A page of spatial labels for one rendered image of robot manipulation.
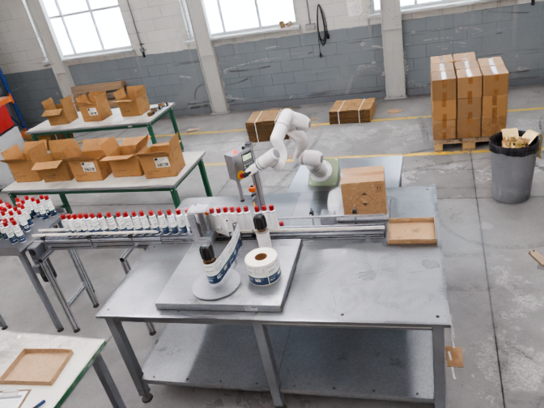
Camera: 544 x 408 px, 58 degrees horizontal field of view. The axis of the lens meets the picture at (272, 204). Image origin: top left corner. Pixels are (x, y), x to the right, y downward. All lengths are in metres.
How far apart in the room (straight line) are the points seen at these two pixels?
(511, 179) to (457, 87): 1.53
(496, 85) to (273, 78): 4.06
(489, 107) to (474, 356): 3.43
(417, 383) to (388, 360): 0.24
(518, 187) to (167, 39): 6.55
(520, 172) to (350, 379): 2.77
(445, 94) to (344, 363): 3.81
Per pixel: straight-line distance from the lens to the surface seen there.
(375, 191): 3.45
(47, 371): 3.16
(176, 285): 3.21
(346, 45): 8.49
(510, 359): 3.72
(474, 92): 6.27
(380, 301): 2.83
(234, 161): 3.28
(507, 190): 5.26
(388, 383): 3.24
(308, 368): 3.36
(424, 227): 3.41
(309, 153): 3.72
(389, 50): 8.39
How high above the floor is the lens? 2.68
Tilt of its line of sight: 28 degrees down
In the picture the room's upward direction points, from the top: 12 degrees counter-clockwise
